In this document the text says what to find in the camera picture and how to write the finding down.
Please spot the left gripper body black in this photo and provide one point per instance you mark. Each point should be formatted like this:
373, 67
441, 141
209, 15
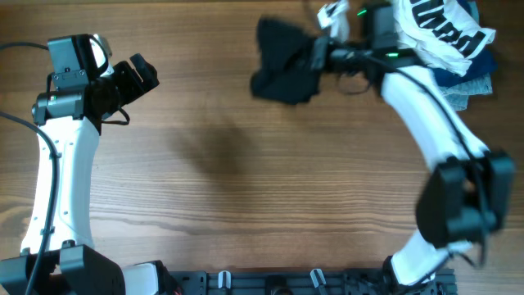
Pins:
121, 88

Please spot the grey denim folded garment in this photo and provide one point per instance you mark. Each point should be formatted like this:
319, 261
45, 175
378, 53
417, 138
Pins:
458, 95

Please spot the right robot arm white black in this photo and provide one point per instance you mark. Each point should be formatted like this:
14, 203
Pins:
465, 199

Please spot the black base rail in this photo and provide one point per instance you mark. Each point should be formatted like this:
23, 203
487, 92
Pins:
347, 282

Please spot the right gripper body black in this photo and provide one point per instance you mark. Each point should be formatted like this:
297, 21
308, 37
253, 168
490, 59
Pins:
331, 60

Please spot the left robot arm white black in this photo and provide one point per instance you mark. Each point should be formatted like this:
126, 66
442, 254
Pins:
57, 255

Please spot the white t-shirt black lettering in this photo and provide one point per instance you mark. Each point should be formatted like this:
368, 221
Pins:
410, 36

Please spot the navy blue folded garment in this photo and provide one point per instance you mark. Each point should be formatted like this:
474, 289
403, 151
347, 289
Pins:
471, 69

